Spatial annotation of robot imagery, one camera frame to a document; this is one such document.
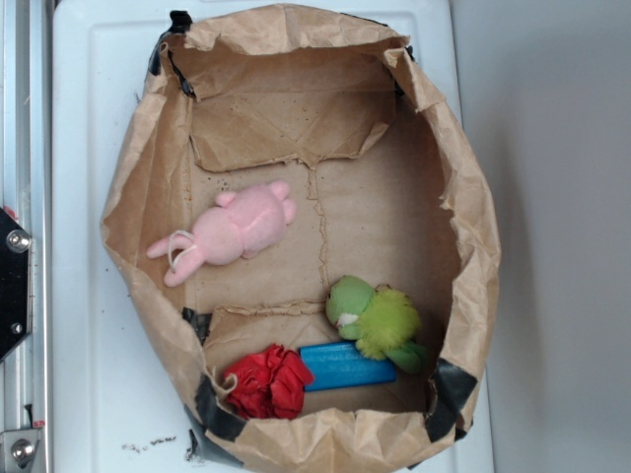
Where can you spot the white plastic table base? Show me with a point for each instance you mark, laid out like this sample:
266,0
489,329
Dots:
115,408

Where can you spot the red crumpled cloth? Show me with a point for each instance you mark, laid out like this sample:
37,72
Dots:
269,385

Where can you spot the blue rectangular block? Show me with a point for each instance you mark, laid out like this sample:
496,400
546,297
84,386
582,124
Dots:
341,365

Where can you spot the brown paper lined box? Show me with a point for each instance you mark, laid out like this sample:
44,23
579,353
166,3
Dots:
273,93

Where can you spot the green plush bird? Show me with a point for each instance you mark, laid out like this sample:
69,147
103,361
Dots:
382,322

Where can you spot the pink plush bunny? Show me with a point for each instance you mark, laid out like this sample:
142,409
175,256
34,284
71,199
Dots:
239,225

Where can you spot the aluminium frame rail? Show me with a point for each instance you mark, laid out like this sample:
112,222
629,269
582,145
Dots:
26,375

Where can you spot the black metal bracket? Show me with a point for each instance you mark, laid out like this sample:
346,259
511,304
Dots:
15,284

